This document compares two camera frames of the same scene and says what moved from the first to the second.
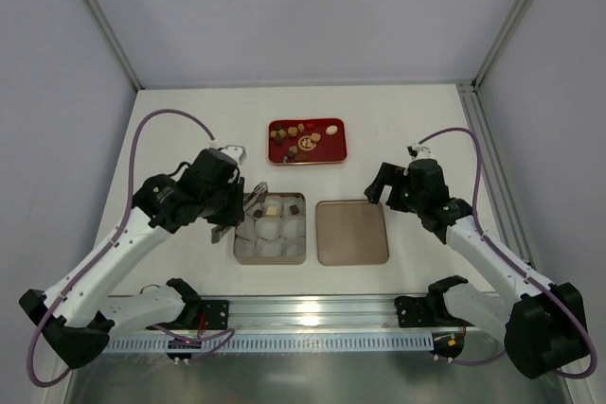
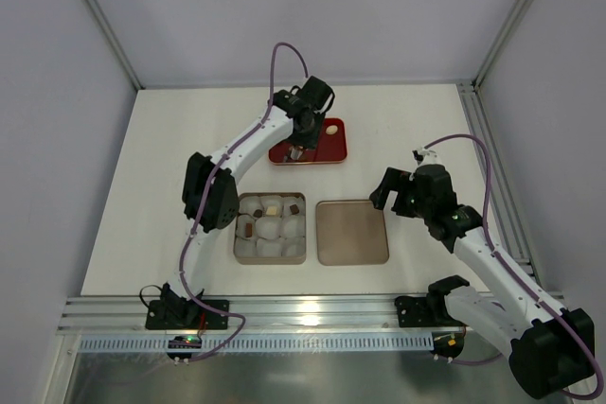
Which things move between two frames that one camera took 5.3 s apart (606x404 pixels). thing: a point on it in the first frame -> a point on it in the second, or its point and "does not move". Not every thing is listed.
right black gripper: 391,182 does not move
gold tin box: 274,231 does not move
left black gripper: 232,208 -> 300,142
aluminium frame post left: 101,18 does not move
